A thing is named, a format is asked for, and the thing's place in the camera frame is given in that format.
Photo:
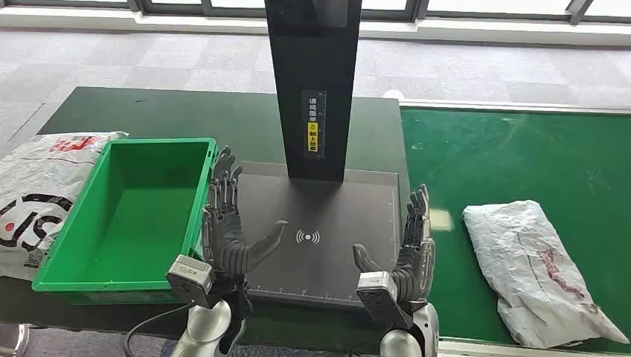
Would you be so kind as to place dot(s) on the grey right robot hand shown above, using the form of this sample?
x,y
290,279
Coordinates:
x,y
419,256

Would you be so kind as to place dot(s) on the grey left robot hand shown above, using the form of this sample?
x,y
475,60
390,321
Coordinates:
x,y
224,236

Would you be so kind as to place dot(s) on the grey parcel with long tear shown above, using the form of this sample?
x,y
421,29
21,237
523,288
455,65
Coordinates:
x,y
522,256

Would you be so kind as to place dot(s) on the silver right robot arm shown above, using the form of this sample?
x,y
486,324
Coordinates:
x,y
399,345

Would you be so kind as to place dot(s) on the green conveyor belt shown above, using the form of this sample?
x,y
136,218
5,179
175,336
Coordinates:
x,y
493,157

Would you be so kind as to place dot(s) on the black inbound scanner machine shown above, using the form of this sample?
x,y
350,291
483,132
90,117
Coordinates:
x,y
315,74

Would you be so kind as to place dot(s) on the large white printed parcel bag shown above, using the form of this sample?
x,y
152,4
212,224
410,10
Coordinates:
x,y
34,172

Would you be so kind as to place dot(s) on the green plastic crate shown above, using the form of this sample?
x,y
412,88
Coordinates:
x,y
138,222

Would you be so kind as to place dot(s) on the white grey base part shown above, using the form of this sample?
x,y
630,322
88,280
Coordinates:
x,y
17,340

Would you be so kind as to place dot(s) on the white window sill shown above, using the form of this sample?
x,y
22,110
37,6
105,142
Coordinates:
x,y
493,32

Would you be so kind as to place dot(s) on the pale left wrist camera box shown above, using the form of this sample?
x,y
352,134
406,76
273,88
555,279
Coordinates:
x,y
190,278

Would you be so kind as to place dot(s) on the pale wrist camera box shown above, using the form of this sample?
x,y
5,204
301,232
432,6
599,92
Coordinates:
x,y
190,278
382,300

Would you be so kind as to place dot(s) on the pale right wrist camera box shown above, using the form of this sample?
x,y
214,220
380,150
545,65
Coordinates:
x,y
382,300

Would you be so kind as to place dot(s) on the white conveyor frame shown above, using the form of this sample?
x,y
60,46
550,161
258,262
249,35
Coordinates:
x,y
493,105

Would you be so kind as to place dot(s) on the dark window frame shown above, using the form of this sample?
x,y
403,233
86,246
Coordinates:
x,y
172,7

